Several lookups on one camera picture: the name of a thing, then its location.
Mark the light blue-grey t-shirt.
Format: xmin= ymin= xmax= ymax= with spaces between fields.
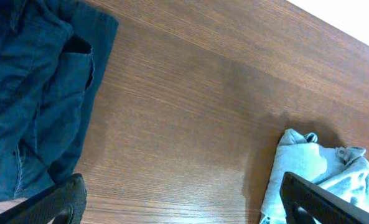
xmin=259 ymin=129 xmax=369 ymax=223

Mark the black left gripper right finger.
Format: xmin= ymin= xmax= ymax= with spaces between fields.
xmin=280 ymin=172 xmax=369 ymax=224

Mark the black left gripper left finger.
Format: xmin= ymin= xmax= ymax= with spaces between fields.
xmin=0 ymin=174 xmax=87 ymax=224

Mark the dark navy folded garment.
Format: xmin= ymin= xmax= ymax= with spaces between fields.
xmin=0 ymin=0 xmax=118 ymax=202

